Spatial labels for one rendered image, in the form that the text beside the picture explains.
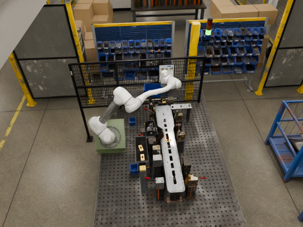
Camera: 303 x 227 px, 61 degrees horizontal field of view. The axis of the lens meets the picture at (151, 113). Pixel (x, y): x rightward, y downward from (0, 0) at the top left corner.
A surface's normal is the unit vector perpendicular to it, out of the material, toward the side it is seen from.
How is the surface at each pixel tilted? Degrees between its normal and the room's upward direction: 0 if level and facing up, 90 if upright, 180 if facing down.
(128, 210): 0
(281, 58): 90
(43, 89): 91
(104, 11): 90
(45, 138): 0
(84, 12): 90
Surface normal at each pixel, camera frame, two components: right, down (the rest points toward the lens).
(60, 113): -0.02, -0.73
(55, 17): 0.05, 0.67
